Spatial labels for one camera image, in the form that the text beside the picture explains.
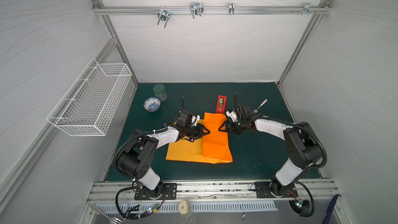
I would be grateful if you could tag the metal u-bolt clamp middle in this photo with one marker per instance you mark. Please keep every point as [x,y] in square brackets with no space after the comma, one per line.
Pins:
[196,9]

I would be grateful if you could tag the metal bracket clamp right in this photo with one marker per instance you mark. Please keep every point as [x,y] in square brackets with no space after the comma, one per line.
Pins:
[306,10]

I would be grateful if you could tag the green lidded glass jar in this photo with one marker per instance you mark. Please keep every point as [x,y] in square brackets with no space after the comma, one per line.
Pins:
[160,92]

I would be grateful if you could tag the aluminium cross rail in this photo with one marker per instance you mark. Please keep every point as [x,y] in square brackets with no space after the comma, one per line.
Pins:
[208,10]

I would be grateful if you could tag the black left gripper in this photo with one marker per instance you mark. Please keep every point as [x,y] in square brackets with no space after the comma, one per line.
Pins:
[200,132]

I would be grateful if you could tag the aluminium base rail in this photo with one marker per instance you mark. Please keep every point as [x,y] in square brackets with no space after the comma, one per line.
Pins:
[213,190]

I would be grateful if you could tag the metal ring clamp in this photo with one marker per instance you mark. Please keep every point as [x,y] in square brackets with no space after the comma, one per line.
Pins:
[231,9]

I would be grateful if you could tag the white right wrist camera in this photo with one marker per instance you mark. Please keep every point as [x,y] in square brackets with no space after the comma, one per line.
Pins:
[232,114]

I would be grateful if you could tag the fork with white handle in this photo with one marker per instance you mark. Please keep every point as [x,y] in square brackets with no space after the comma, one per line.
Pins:
[260,106]

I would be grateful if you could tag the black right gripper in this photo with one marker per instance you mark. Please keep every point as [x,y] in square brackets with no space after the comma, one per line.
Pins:
[230,126]

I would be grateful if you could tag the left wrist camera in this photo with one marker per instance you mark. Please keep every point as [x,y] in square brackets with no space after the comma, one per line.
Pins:
[187,119]

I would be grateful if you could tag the white wire basket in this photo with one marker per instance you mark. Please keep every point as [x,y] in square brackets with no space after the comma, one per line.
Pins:
[89,105]

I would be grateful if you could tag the metal u-bolt clamp left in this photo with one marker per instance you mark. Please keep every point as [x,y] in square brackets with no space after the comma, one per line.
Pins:
[163,16]

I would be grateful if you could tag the red tape dispenser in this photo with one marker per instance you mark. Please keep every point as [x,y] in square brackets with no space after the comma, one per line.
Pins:
[221,110]

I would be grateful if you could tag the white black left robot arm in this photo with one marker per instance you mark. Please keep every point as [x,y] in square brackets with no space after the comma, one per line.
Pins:
[134,158]

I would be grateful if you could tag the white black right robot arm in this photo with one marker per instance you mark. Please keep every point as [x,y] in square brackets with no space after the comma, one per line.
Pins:
[305,151]

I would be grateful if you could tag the blue handled tool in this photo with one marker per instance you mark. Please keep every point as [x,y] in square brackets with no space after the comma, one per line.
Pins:
[330,209]

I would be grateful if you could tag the metal u-bolt clamp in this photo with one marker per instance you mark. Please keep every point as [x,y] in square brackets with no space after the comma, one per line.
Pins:
[196,9]
[163,16]

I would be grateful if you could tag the round white puck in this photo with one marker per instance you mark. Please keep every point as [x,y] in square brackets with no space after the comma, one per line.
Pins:
[185,208]

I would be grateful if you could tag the orange wrapping paper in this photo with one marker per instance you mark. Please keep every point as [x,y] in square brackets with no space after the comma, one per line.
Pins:
[212,148]

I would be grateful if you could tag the blue white ceramic bowl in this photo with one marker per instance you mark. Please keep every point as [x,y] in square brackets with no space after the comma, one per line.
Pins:
[152,104]

